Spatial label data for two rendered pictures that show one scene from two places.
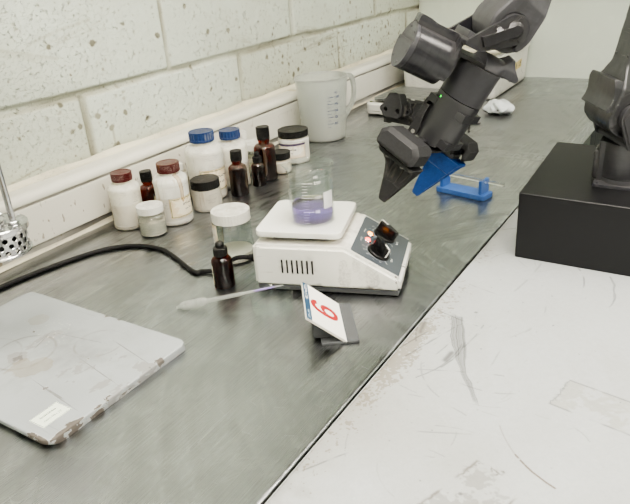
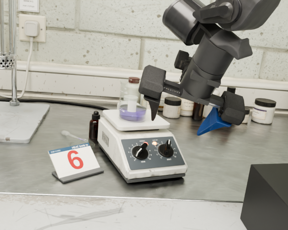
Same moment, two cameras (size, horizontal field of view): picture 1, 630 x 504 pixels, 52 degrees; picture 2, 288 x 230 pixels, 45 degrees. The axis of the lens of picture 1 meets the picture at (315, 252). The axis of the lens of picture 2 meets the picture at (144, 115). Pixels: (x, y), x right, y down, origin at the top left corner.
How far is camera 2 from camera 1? 0.68 m
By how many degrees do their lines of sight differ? 47
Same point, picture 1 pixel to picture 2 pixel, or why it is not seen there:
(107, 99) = (157, 45)
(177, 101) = not seen: hidden behind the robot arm
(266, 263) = (99, 130)
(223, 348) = (33, 150)
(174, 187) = not seen: hidden behind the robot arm
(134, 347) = (16, 131)
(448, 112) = (189, 68)
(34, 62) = (122, 16)
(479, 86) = (205, 53)
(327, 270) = (111, 147)
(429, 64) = (175, 27)
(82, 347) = (10, 122)
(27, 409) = not seen: outside the picture
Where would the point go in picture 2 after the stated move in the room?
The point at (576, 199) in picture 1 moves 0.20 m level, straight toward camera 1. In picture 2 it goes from (274, 188) to (131, 196)
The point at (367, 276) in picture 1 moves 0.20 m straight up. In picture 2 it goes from (120, 160) to (128, 56)
